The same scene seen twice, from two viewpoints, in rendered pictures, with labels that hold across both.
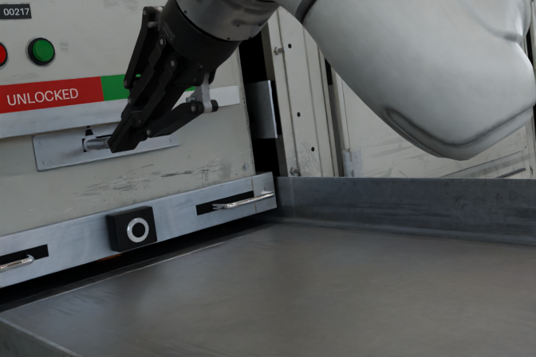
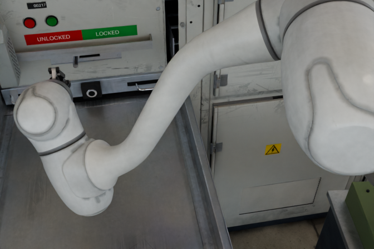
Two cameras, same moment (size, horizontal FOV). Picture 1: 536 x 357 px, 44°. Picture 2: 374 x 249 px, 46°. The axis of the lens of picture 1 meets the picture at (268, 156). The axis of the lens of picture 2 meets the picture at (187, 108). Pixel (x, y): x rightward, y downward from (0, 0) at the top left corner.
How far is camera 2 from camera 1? 0.96 m
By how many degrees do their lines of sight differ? 46
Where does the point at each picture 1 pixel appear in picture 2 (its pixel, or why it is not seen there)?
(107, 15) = (85, 3)
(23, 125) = (38, 56)
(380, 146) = (244, 72)
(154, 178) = (107, 69)
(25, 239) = not seen: hidden behind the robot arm
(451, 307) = (114, 218)
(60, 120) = (54, 55)
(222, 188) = (143, 76)
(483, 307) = (119, 225)
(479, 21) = (72, 192)
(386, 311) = not seen: hidden behind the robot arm
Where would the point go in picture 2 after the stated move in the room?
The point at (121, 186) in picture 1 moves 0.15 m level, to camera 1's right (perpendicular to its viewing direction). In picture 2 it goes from (90, 71) to (129, 86)
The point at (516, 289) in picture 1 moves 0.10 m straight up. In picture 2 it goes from (141, 223) to (138, 198)
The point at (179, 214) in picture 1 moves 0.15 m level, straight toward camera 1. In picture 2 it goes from (118, 85) to (93, 114)
